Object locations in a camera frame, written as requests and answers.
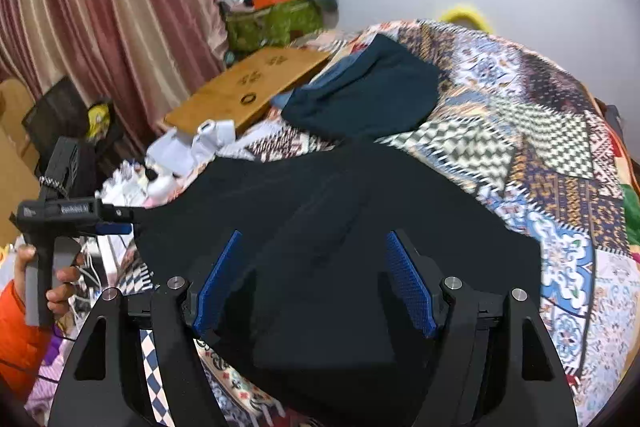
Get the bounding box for black pants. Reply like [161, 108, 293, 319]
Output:
[134, 142, 541, 426]

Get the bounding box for orange sleeve forearm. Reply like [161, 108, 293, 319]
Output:
[0, 282, 51, 404]

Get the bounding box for person left hand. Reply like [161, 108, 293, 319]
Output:
[13, 243, 87, 319]

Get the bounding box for white crumpled cloth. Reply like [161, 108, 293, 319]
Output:
[146, 119, 235, 176]

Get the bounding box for patchwork patterned bedspread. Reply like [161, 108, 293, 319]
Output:
[98, 18, 640, 427]

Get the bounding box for folded dark teal garment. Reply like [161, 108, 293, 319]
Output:
[281, 35, 442, 141]

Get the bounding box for striped red curtain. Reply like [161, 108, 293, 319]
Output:
[1, 0, 228, 150]

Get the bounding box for green floral storage box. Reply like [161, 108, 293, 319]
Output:
[226, 0, 323, 53]

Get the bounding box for yellow curved headboard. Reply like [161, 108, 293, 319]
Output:
[438, 4, 494, 34]

